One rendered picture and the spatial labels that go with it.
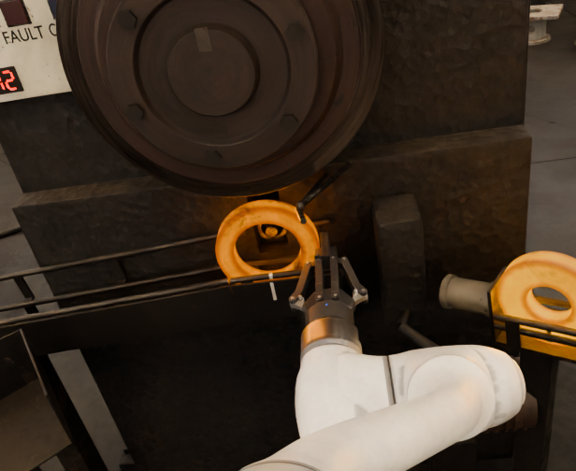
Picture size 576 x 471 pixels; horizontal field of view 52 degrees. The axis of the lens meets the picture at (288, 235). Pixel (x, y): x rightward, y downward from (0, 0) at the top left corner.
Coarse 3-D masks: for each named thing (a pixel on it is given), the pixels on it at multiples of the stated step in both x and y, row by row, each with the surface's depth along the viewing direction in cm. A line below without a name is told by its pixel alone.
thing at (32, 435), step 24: (24, 336) 102; (0, 360) 104; (24, 360) 106; (0, 384) 106; (24, 384) 108; (48, 384) 101; (0, 408) 105; (24, 408) 103; (48, 408) 102; (0, 432) 100; (24, 432) 99; (48, 432) 98; (0, 456) 96; (24, 456) 94; (48, 456) 93
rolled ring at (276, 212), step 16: (240, 208) 102; (256, 208) 100; (272, 208) 100; (288, 208) 102; (224, 224) 102; (240, 224) 102; (256, 224) 102; (288, 224) 102; (304, 224) 102; (224, 240) 104; (304, 240) 104; (224, 256) 106; (304, 256) 105; (224, 272) 108; (240, 272) 108; (256, 272) 110; (272, 272) 110
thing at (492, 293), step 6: (504, 270) 95; (498, 276) 95; (492, 288) 92; (492, 294) 92; (492, 300) 93; (492, 306) 93; (498, 306) 95; (492, 312) 93; (498, 312) 96; (492, 318) 94; (492, 324) 95; (492, 330) 95; (498, 330) 97; (492, 336) 96
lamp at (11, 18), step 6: (18, 0) 94; (0, 6) 94; (6, 6) 94; (12, 6) 94; (18, 6) 94; (6, 12) 95; (12, 12) 95; (18, 12) 95; (24, 12) 95; (6, 18) 95; (12, 18) 95; (18, 18) 95; (24, 18) 95; (12, 24) 96
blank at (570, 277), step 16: (528, 256) 88; (544, 256) 87; (560, 256) 86; (512, 272) 90; (528, 272) 88; (544, 272) 86; (560, 272) 85; (512, 288) 91; (528, 288) 89; (560, 288) 86; (512, 304) 93; (528, 304) 92; (544, 320) 91; (560, 320) 90
